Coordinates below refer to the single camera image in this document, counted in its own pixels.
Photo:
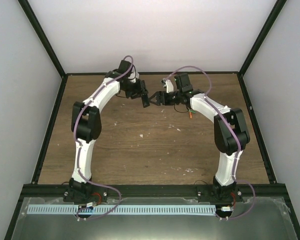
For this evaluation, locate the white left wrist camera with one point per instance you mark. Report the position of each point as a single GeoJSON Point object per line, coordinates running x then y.
{"type": "Point", "coordinates": [133, 76]}

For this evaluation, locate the clear plastic front sheet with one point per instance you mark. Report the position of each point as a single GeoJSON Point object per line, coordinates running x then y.
{"type": "Point", "coordinates": [263, 218]}

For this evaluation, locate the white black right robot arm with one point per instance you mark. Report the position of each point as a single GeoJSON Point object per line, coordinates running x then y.
{"type": "Point", "coordinates": [231, 133]}

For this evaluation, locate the black aluminium front rail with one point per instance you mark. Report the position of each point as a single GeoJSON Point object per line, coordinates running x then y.
{"type": "Point", "coordinates": [149, 191]}

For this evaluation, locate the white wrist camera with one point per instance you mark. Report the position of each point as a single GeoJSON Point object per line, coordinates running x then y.
{"type": "Point", "coordinates": [133, 76]}
{"type": "Point", "coordinates": [167, 85]}

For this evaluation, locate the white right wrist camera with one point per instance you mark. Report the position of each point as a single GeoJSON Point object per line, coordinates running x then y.
{"type": "Point", "coordinates": [167, 85]}

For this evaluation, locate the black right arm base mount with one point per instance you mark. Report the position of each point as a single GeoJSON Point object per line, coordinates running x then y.
{"type": "Point", "coordinates": [216, 193]}

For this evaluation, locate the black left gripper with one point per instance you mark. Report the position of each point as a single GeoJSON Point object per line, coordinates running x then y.
{"type": "Point", "coordinates": [138, 90]}

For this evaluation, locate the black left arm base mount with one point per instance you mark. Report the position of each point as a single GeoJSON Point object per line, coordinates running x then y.
{"type": "Point", "coordinates": [85, 192]}

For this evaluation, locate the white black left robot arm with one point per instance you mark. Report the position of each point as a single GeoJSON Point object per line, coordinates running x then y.
{"type": "Point", "coordinates": [86, 123]}

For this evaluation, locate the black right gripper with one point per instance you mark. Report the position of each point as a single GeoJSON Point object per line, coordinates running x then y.
{"type": "Point", "coordinates": [159, 95]}

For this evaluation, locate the black remote control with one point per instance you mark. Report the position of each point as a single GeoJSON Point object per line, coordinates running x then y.
{"type": "Point", "coordinates": [145, 100]}

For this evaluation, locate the light blue slotted cable duct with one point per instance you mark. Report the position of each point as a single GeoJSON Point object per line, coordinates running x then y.
{"type": "Point", "coordinates": [65, 209]}

